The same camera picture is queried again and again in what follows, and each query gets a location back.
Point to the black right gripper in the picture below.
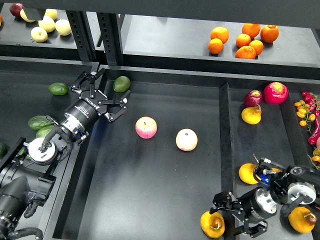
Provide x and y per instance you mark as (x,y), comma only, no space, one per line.
(254,207)

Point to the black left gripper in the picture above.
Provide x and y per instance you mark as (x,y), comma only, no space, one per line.
(92,103)

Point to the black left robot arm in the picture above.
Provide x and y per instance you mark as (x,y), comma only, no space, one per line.
(26,172)

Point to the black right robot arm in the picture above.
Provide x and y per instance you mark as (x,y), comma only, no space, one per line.
(277,185)

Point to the green avocado at tray corner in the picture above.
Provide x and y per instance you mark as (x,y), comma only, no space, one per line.
(121,84)

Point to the yellow pear with long stem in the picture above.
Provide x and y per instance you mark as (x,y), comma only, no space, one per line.
(247,173)

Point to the green avocado left tray top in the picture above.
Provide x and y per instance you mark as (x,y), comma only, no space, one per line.
(58,88)

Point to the yellow pear middle right tray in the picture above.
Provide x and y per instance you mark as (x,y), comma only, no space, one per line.
(276,170)

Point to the yellow pear tray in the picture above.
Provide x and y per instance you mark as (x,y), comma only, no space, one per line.
(276,170)
(252,115)

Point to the green avocado middle cluster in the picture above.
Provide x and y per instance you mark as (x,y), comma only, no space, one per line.
(42,133)

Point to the dark green avocado upper cluster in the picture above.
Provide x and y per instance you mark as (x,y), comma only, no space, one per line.
(38,122)

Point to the green avocado lower cluster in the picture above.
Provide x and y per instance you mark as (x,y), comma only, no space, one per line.
(23,154)

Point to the yellow pear upper right tray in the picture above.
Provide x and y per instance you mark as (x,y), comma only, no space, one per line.
(252,115)

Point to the dark avocado at left edge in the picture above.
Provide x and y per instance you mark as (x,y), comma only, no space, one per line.
(3,149)

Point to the pink red apple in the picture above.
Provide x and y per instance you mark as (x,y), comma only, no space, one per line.
(146,127)

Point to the black left tray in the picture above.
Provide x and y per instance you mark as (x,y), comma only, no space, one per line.
(24,94)

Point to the black tray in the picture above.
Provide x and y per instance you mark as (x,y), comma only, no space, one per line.
(277,137)
(131,188)
(24,94)

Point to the pale yellow apple right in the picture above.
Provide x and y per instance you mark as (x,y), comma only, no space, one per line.
(63,27)

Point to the black right tray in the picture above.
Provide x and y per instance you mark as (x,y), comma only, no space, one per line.
(277,137)

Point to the pale yellow apple front left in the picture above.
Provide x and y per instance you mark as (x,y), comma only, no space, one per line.
(39,35)

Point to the pale yellow apple centre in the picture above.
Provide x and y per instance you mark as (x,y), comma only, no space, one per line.
(47,23)

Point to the pale yellow pink apple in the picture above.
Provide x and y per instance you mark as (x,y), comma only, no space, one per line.
(186,140)

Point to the black centre tray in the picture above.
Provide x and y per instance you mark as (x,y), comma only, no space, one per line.
(131,188)

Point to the pale yellow apple back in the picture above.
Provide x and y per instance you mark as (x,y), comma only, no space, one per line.
(52,13)

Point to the red chili pepper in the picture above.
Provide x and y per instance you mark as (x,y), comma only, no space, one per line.
(312,140)

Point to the pale yellow apple half hidden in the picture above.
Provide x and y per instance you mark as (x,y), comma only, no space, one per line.
(25,18)

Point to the dark red apple right tray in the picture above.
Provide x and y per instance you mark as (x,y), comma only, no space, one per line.
(253,98)

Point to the orange lower left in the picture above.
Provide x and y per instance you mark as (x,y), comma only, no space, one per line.
(215,46)

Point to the dark red apple on shelf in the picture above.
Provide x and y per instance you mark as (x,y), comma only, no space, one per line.
(15,9)

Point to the red and orange cherry tomatoes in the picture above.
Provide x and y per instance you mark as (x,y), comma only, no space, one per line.
(307,108)

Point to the bright red apple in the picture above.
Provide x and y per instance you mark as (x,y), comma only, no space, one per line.
(275,93)

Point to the orange top left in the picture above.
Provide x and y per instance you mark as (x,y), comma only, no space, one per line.
(221,33)

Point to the orange bottom front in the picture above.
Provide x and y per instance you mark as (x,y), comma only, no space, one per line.
(246,52)

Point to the small orange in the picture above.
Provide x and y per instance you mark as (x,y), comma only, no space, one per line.
(258,46)
(243,40)

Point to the small orange right centre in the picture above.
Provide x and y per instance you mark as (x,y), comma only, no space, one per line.
(258,46)

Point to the orange top centre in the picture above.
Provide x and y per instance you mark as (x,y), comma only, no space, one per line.
(251,29)

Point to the black perforated shelf post left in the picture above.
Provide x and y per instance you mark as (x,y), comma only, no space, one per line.
(81,32)

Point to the black perforated shelf post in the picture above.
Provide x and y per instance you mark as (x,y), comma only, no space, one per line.
(110,32)
(81,32)

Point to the black perforated shelf post right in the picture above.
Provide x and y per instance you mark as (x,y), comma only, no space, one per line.
(110,32)

